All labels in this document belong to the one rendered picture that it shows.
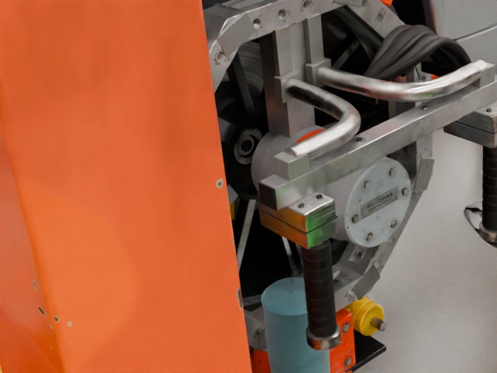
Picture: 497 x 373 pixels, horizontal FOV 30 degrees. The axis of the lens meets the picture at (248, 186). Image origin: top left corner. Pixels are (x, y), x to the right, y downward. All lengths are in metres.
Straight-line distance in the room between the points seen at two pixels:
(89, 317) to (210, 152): 0.15
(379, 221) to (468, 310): 1.25
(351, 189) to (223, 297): 0.52
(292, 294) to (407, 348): 1.11
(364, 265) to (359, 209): 0.31
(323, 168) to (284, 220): 0.08
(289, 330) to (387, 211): 0.21
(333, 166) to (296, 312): 0.25
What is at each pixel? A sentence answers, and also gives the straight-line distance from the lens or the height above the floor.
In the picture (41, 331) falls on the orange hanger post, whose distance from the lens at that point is 0.69.
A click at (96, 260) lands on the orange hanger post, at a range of 0.65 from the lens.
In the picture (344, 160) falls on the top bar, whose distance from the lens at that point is 1.13.
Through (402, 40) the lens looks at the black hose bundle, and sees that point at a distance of 1.32.
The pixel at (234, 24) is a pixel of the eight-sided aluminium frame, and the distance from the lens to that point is 1.21.
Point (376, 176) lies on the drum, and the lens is 1.25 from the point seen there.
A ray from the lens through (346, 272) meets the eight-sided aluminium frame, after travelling 1.56.
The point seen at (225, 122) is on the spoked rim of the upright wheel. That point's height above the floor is 0.93.
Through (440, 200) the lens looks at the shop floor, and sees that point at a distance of 3.01.
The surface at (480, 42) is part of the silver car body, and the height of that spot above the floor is 0.88.
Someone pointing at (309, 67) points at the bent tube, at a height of 1.01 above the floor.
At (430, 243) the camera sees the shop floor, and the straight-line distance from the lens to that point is 2.79.
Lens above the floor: 1.48
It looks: 28 degrees down
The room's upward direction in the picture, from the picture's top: 7 degrees counter-clockwise
